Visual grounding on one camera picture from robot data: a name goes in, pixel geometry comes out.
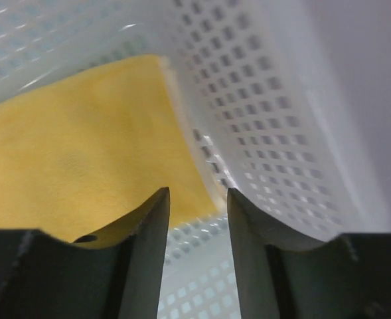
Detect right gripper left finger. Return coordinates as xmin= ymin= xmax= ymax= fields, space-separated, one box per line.
xmin=39 ymin=187 xmax=171 ymax=319

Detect yellow chick face towel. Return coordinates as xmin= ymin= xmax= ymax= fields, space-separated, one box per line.
xmin=0 ymin=55 xmax=226 ymax=242

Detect white perforated plastic basket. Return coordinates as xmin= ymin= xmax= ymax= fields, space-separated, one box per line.
xmin=0 ymin=1 xmax=391 ymax=318

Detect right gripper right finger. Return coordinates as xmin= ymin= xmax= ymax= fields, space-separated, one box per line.
xmin=227 ymin=188 xmax=345 ymax=318

